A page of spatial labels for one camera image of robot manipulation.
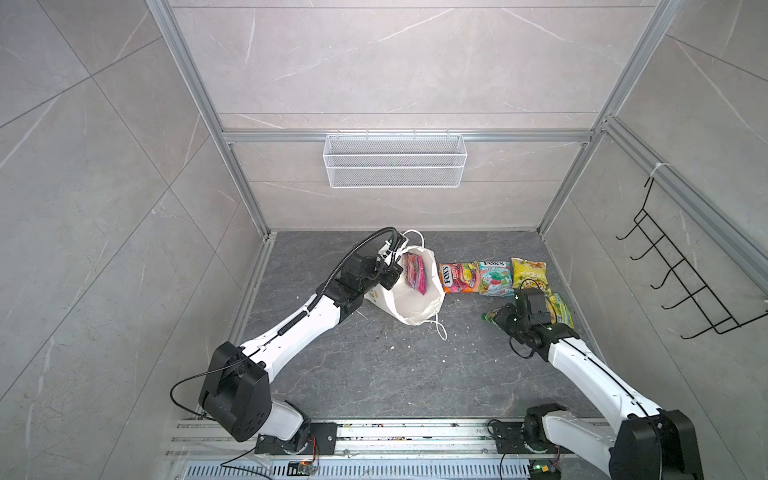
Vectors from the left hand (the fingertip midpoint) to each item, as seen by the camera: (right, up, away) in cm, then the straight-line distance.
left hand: (396, 248), depth 80 cm
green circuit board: (+35, -53, -9) cm, 65 cm away
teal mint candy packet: (+35, -10, +23) cm, 43 cm away
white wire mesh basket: (0, +31, +21) cm, 37 cm away
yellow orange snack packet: (+23, -9, +22) cm, 33 cm away
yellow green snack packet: (+46, -8, +21) cm, 52 cm away
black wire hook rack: (+66, -11, -16) cm, 69 cm away
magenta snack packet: (+6, -7, +15) cm, 18 cm away
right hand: (+30, -18, +8) cm, 36 cm away
